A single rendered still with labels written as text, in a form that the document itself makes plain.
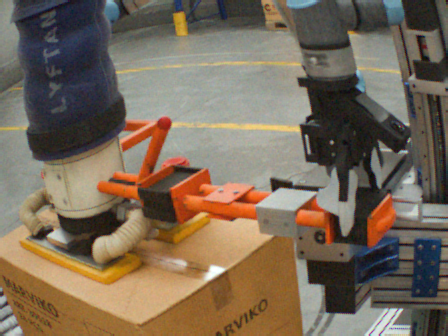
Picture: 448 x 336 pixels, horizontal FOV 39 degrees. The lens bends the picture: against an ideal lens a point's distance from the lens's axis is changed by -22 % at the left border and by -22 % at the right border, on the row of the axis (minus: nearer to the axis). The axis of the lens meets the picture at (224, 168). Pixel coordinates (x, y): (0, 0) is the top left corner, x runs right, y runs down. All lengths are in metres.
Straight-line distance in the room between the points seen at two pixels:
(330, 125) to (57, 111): 0.51
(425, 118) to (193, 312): 0.72
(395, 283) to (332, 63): 0.86
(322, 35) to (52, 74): 0.54
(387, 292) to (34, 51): 1.03
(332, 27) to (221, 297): 0.54
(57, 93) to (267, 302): 0.54
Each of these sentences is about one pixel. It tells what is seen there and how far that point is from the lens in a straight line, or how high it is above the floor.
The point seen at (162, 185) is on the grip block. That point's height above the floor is 1.23.
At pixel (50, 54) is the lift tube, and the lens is 1.25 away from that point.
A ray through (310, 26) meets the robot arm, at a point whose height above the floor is 1.49.
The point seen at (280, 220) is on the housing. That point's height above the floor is 1.21.
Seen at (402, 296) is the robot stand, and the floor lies 0.72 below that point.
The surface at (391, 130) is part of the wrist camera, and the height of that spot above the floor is 1.35.
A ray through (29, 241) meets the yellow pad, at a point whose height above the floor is 1.10.
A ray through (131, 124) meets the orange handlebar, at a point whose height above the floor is 1.22.
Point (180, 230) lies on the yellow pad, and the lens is 1.37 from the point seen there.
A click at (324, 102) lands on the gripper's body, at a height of 1.38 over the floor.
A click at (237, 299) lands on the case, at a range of 1.27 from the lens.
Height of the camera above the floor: 1.65
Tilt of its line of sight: 20 degrees down
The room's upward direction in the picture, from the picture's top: 12 degrees counter-clockwise
